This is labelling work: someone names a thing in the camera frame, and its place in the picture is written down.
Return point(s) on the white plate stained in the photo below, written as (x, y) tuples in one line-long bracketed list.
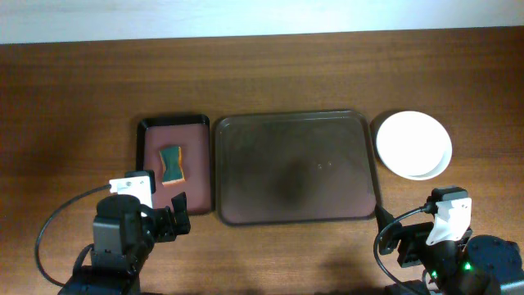
[(418, 169), (412, 134)]

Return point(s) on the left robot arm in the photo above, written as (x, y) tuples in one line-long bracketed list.
[(125, 230)]

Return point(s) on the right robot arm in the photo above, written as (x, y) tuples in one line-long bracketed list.
[(483, 265)]

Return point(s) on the black tray with red water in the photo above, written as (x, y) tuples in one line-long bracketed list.
[(192, 134)]

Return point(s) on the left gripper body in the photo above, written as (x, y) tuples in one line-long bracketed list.
[(162, 227)]

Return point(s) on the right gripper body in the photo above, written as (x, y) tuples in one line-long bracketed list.
[(413, 247)]

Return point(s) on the green and orange sponge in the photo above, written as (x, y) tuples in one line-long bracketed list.
[(171, 160)]

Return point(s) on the large brown serving tray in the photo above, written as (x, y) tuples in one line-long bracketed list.
[(295, 167)]

